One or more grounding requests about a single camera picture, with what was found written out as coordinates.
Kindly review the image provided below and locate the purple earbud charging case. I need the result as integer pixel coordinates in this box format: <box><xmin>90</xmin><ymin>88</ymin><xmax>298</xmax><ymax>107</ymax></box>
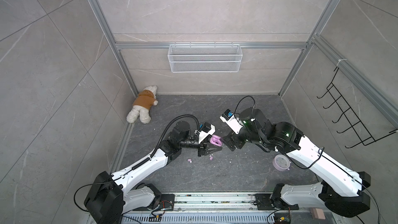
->
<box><xmin>210</xmin><ymin>135</ymin><xmax>223</xmax><ymax>147</ymax></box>

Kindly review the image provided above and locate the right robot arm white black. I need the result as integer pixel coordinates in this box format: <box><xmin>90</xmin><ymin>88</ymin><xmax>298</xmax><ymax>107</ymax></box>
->
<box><xmin>220</xmin><ymin>108</ymin><xmax>371</xmax><ymax>218</ymax></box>

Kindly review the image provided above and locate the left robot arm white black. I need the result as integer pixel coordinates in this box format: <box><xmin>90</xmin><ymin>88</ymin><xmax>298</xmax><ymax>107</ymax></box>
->
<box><xmin>84</xmin><ymin>121</ymin><xmax>222</xmax><ymax>224</ymax></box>

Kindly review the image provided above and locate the teddy bear with brown hoodie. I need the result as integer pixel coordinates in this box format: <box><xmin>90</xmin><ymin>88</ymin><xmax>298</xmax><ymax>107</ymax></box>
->
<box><xmin>126</xmin><ymin>86</ymin><xmax>158</xmax><ymax>124</ymax></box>

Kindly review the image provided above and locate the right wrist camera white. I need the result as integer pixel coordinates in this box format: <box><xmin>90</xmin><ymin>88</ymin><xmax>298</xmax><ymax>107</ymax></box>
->
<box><xmin>220</xmin><ymin>109</ymin><xmax>244</xmax><ymax>134</ymax></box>

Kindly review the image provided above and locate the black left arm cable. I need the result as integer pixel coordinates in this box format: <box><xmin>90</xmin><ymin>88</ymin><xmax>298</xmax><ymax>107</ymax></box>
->
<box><xmin>150</xmin><ymin>114</ymin><xmax>200</xmax><ymax>159</ymax></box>

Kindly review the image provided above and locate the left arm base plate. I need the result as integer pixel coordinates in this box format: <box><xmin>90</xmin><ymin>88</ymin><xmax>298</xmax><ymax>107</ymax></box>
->
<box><xmin>144</xmin><ymin>194</ymin><xmax>175</xmax><ymax>211</ymax></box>

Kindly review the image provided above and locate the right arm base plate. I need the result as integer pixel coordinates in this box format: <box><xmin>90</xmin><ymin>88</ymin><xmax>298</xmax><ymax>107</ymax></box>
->
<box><xmin>254</xmin><ymin>194</ymin><xmax>299</xmax><ymax>211</ymax></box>

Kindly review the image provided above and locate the white wire mesh basket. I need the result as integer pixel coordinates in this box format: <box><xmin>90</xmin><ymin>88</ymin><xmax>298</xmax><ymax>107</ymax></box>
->
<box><xmin>167</xmin><ymin>44</ymin><xmax>243</xmax><ymax>73</ymax></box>

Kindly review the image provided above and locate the black wire hook rack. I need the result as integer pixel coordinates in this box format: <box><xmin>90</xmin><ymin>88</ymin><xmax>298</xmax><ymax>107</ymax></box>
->
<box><xmin>317</xmin><ymin>67</ymin><xmax>398</xmax><ymax>149</ymax></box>

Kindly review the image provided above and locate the pink box on rail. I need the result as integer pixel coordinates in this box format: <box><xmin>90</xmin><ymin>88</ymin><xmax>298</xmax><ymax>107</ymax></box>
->
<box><xmin>310</xmin><ymin>208</ymin><xmax>326</xmax><ymax>220</ymax></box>

